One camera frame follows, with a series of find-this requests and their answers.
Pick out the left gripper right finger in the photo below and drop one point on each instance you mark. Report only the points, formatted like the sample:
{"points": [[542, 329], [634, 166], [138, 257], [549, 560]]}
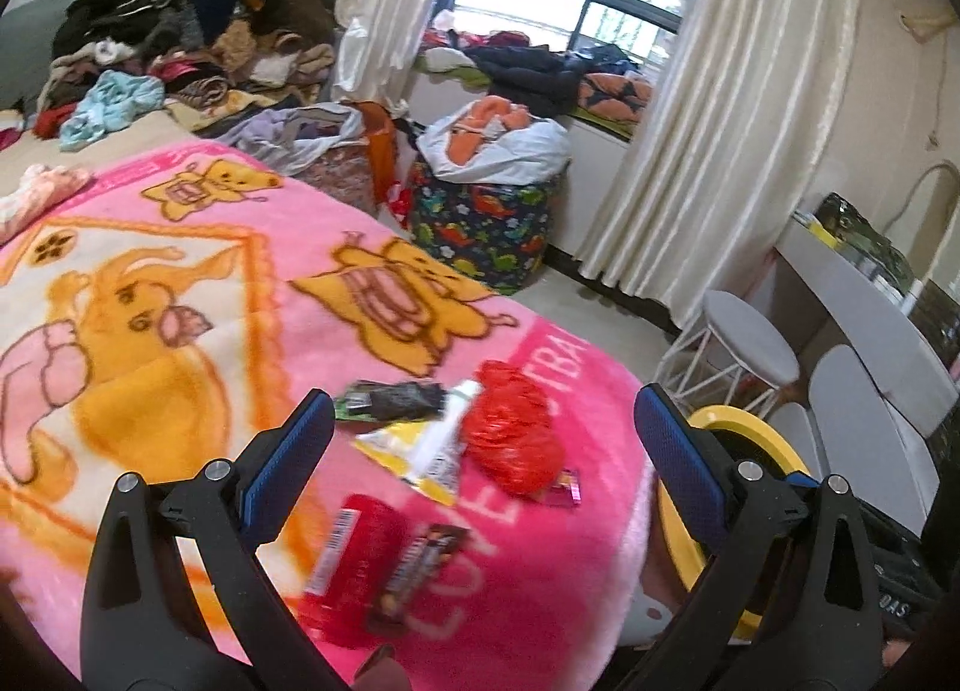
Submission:
{"points": [[789, 597]]}

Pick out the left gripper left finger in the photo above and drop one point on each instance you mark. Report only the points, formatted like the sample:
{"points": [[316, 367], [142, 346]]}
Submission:
{"points": [[141, 624]]}

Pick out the red plastic bag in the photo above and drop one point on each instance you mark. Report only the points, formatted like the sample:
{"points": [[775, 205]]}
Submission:
{"points": [[509, 433]]}

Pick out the yellow rimmed black trash bin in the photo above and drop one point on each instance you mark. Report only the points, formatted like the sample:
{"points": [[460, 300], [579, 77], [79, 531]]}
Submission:
{"points": [[744, 524]]}

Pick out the white grey chair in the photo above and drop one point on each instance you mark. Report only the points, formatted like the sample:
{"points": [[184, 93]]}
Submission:
{"points": [[846, 427]]}

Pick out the white round stool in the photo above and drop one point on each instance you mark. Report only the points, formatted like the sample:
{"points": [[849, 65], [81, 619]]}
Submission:
{"points": [[728, 346]]}

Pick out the small pink candy wrapper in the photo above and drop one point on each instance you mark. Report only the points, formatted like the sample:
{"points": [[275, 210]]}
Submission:
{"points": [[565, 492]]}

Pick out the white desk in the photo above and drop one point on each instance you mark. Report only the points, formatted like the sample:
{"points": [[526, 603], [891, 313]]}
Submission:
{"points": [[902, 364]]}

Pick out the brown chocolate bar wrapper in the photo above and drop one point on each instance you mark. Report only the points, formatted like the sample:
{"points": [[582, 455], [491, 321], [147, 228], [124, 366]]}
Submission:
{"points": [[423, 558]]}

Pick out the dark green snack wrapper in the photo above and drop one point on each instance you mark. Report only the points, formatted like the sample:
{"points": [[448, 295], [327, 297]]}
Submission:
{"points": [[378, 402]]}

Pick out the yellow white snack bag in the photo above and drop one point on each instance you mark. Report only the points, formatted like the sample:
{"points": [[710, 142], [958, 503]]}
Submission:
{"points": [[425, 454]]}

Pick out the pink cartoon blanket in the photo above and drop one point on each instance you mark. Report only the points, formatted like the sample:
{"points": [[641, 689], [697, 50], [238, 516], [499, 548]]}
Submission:
{"points": [[189, 298]]}

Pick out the green patterned box on desk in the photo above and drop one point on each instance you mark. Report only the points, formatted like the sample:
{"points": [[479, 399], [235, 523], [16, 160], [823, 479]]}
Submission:
{"points": [[870, 252]]}

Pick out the right cream curtain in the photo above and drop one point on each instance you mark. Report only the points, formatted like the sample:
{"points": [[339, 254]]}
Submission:
{"points": [[731, 140]]}

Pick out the dinosaur print storage bag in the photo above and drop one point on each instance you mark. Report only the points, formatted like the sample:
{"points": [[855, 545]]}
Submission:
{"points": [[494, 233]]}

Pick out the clothes pile on windowsill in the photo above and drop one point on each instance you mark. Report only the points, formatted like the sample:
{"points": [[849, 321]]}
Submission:
{"points": [[599, 83]]}

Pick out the pile of clothes on bed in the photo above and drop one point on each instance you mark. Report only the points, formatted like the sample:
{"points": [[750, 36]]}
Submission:
{"points": [[208, 63]]}

